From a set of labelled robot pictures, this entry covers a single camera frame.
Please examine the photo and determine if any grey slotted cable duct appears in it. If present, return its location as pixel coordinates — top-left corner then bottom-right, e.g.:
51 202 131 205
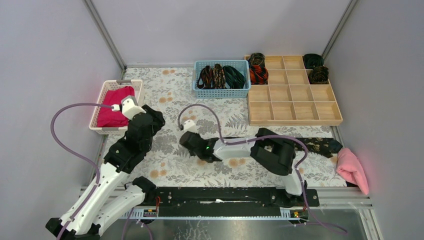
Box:
118 208 303 221

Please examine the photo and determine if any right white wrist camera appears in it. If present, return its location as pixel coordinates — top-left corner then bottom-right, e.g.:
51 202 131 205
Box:
179 119 198 133

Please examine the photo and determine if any rolled orange black tie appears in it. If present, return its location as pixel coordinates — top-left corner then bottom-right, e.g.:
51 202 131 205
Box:
249 65 269 85

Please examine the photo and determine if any dark floral necktie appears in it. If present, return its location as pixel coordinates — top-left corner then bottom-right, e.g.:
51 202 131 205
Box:
221 136 344 159

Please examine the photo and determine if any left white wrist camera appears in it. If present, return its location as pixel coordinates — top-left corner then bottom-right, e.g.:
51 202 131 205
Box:
111 95 146 120

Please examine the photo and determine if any white plastic basket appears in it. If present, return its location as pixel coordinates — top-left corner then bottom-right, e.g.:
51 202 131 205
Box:
89 79 145 135

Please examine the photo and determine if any brown striped tie in basket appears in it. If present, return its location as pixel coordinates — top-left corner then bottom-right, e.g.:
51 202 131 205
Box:
196 65 214 90

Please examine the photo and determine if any rolled dark striped tie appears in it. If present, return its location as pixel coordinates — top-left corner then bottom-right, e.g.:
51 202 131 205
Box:
247 52 266 67

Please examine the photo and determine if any blue plastic basket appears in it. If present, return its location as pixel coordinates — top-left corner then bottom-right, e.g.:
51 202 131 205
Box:
192 60 251 99

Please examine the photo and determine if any rolled olive patterned tie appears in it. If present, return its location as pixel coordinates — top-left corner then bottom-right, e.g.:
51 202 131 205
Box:
308 66 329 85

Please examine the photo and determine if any wooden compartment tray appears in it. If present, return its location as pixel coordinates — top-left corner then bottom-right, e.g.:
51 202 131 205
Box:
247 55 343 126

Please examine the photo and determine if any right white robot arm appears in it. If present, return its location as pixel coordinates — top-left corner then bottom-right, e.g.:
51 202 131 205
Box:
179 127 308 206

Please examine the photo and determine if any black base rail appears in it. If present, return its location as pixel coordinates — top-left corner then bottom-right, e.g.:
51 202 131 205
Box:
139 187 320 218

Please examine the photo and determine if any rolled dark green tie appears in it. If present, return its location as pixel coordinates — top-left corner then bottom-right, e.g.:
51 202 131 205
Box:
302 53 324 69

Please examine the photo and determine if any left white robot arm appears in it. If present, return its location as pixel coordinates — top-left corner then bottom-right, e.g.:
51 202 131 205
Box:
45 103 166 240

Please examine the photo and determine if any red folded cloth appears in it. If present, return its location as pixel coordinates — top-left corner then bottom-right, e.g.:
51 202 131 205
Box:
96 86 136 128

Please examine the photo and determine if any brown patterned tie in basket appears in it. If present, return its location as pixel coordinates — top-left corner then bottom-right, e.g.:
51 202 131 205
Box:
212 63 226 89

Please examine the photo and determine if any dark green tie in basket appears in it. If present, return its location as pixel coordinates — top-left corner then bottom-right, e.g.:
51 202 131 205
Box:
222 65 245 89

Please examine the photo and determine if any floral table mat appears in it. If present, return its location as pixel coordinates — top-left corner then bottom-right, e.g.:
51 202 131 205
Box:
95 67 347 188

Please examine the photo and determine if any pink cloth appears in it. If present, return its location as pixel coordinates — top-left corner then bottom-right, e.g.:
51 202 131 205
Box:
336 147 370 195

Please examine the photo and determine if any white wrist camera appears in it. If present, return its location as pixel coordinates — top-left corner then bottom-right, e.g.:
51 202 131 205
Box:
111 95 146 120
179 119 198 133

